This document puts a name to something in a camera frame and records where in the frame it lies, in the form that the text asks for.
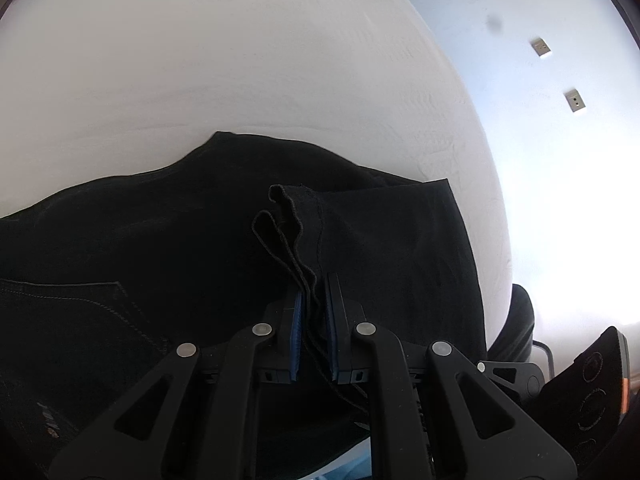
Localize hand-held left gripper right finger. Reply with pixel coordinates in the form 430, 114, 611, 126
324, 272, 578, 480

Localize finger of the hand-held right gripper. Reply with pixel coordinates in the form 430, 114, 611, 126
476, 360, 547, 406

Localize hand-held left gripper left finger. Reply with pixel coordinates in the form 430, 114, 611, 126
47, 287, 306, 480

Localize black pants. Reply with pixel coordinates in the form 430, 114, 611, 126
0, 131, 488, 480

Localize black rounded object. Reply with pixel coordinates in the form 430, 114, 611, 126
487, 284, 536, 362

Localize bed with white sheet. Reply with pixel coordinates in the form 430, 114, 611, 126
0, 0, 516, 353

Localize metal wall socket plate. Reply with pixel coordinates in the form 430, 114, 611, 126
563, 88, 587, 117

